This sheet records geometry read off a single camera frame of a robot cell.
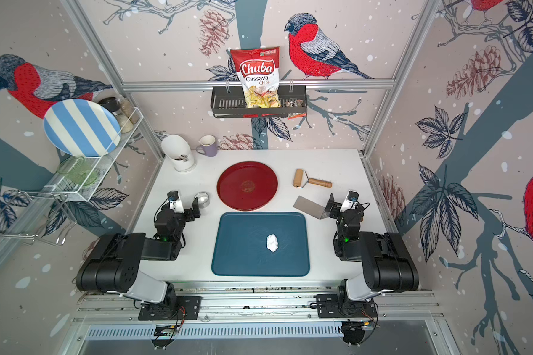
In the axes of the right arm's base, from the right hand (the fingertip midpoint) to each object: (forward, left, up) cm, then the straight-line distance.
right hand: (342, 194), depth 91 cm
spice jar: (+14, +87, +23) cm, 91 cm away
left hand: (-2, +65, +1) cm, 65 cm away
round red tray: (+11, +43, -10) cm, 45 cm away
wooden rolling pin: (+15, +16, -9) cm, 24 cm away
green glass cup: (-10, +92, +25) cm, 96 cm away
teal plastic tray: (-18, +34, -10) cm, 40 cm away
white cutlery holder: (+24, +78, +1) cm, 82 cm away
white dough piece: (-19, +29, -8) cm, 35 cm away
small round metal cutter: (+2, +63, -9) cm, 63 cm away
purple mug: (+30, +65, -1) cm, 72 cm away
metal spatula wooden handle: (+1, +12, -13) cm, 17 cm away
